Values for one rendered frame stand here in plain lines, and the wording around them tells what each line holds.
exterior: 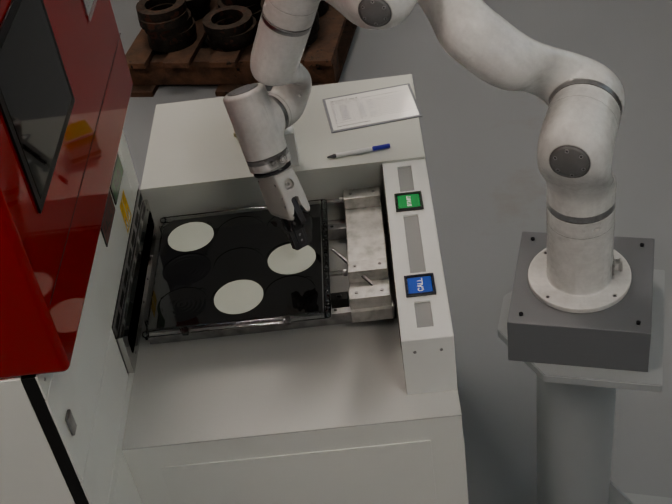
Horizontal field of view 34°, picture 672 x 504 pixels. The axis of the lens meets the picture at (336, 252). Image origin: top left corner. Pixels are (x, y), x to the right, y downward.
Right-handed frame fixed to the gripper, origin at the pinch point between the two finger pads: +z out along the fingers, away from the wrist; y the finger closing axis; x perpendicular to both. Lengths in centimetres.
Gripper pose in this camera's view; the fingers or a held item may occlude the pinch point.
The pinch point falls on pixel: (298, 237)
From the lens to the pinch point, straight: 215.2
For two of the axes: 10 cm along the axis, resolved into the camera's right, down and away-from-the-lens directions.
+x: -8.0, 4.5, -4.0
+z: 3.2, 8.7, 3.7
